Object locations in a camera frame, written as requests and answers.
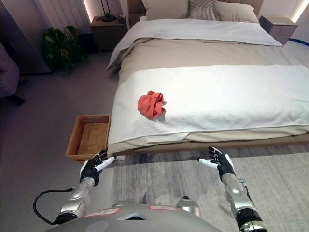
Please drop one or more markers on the green potted plant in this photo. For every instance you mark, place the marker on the green potted plant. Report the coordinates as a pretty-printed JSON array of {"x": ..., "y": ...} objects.
[{"x": 62, "y": 48}]

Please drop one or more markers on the silver robot leg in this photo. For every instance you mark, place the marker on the silver robot leg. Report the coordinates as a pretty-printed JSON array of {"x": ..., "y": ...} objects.
[
  {"x": 120, "y": 204},
  {"x": 188, "y": 206}
]

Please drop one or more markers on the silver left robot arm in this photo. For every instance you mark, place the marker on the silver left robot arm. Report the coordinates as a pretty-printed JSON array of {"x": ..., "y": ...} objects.
[{"x": 77, "y": 193}]

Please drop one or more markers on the silver right robot leg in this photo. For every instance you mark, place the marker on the silver right robot leg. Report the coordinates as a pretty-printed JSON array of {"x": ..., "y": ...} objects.
[{"x": 188, "y": 206}]

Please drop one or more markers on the plain beige pillow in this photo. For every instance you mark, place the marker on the plain beige pillow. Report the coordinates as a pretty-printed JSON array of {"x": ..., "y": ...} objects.
[
  {"x": 164, "y": 9},
  {"x": 236, "y": 12}
]

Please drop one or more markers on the wooden nightstand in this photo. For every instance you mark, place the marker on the wooden nightstand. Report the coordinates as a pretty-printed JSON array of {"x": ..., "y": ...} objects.
[{"x": 108, "y": 33}]

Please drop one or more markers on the blue tube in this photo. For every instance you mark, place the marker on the blue tube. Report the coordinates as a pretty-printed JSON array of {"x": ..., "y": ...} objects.
[{"x": 299, "y": 41}]

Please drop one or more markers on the brown wicker basket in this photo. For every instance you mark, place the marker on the brown wicker basket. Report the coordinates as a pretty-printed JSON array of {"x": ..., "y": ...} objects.
[{"x": 72, "y": 135}]

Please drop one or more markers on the black table lamp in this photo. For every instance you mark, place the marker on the black table lamp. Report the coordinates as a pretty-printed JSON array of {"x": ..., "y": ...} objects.
[{"x": 107, "y": 17}]

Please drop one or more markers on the tan bed frame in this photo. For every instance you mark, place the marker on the tan bed frame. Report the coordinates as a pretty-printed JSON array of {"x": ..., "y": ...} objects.
[{"x": 217, "y": 143}]

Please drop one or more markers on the silver left robot leg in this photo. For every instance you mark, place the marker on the silver left robot leg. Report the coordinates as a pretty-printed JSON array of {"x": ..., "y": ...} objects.
[{"x": 120, "y": 204}]

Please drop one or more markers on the purple grey armchair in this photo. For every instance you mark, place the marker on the purple grey armchair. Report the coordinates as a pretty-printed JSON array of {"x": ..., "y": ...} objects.
[{"x": 7, "y": 72}]

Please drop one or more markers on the dark tall cabinet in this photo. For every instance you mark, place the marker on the dark tall cabinet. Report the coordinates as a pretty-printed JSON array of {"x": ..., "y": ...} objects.
[{"x": 24, "y": 36}]

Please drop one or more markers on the bed with white blanket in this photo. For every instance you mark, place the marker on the bed with white blanket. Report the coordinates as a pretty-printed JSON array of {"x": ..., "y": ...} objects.
[{"x": 193, "y": 53}]

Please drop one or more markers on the grey streaked rug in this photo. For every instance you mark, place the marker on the grey streaked rug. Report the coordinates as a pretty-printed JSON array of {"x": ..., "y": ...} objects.
[{"x": 169, "y": 181}]

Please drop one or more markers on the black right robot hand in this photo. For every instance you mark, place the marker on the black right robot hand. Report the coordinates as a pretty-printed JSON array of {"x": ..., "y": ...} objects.
[{"x": 225, "y": 165}]

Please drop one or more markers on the patterned grey cushion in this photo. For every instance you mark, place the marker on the patterned grey cushion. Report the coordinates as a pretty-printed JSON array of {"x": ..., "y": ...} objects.
[{"x": 202, "y": 9}]

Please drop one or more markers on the grey robot torso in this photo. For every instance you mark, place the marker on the grey robot torso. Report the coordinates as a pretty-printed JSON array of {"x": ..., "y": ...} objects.
[{"x": 144, "y": 224}]

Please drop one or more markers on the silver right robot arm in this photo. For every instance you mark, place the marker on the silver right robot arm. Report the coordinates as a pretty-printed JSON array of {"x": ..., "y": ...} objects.
[{"x": 233, "y": 187}]

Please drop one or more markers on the white textured bed blanket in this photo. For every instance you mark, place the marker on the white textured bed blanket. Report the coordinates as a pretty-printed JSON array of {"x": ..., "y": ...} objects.
[{"x": 217, "y": 96}]

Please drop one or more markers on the white folded bed sheet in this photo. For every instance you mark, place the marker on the white folded bed sheet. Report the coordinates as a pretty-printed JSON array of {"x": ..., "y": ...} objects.
[{"x": 193, "y": 29}]

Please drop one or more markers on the wall light strip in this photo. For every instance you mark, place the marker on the wall light strip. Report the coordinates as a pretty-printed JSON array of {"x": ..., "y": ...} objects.
[
  {"x": 87, "y": 9},
  {"x": 295, "y": 10}
]

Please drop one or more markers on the orange-red garment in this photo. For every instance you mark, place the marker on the orange-red garment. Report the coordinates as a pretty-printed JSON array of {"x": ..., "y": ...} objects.
[{"x": 149, "y": 104}]

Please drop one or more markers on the grey nightstand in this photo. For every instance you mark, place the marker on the grey nightstand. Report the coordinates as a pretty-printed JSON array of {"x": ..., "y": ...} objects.
[{"x": 277, "y": 31}]

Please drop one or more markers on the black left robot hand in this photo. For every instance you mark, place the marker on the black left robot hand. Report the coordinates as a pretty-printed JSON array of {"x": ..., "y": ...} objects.
[{"x": 90, "y": 169}]

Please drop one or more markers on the beige pillows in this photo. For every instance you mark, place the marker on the beige pillows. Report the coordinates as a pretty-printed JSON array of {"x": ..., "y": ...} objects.
[{"x": 135, "y": 6}]

